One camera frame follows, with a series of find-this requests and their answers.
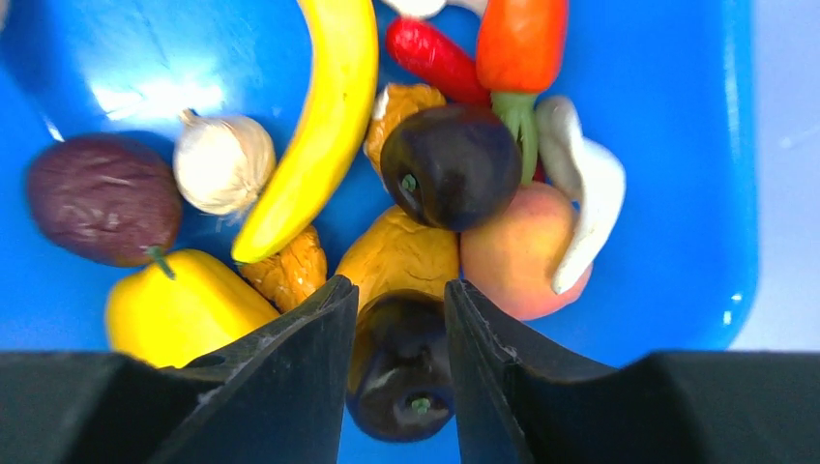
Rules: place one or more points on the orange toy peach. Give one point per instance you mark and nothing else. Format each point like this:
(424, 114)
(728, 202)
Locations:
(513, 258)

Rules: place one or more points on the red toy chili pepper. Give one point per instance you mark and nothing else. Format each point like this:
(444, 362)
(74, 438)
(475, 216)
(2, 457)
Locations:
(424, 51)

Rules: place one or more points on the white toy garlic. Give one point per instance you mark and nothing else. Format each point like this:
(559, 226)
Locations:
(425, 9)

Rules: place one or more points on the dark purple toy plum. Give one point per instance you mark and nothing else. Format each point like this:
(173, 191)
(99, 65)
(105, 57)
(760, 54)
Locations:
(105, 197)

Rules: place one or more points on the dark toy eggplant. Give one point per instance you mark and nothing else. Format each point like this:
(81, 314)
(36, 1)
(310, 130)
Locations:
(453, 167)
(399, 384)

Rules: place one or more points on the orange toy carrot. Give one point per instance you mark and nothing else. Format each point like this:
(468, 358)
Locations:
(520, 48)

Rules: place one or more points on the golden toy chicken piece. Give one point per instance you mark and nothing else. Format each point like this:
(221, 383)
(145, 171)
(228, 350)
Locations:
(396, 253)

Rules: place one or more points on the white toy mushroom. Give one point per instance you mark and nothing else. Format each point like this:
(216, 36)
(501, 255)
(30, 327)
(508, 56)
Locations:
(221, 165)

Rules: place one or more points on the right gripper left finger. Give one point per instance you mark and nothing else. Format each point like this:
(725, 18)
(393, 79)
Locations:
(275, 395)

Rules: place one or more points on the yellow toy lemon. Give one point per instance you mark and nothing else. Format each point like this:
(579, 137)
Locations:
(170, 321)

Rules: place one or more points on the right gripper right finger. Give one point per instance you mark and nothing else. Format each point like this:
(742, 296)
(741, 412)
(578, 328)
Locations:
(522, 398)

